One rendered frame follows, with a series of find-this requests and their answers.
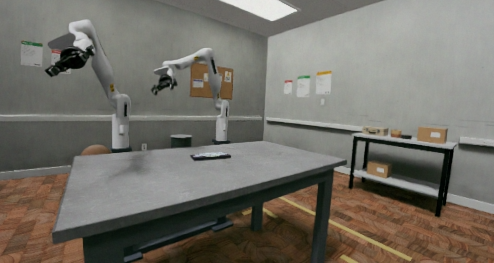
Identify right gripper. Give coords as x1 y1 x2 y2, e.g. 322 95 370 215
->
45 46 95 77

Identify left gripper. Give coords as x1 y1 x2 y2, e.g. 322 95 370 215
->
151 74 177 96

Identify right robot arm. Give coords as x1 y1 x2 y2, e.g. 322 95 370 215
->
47 20 131 148

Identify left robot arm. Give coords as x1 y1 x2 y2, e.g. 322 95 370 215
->
154 48 229 141

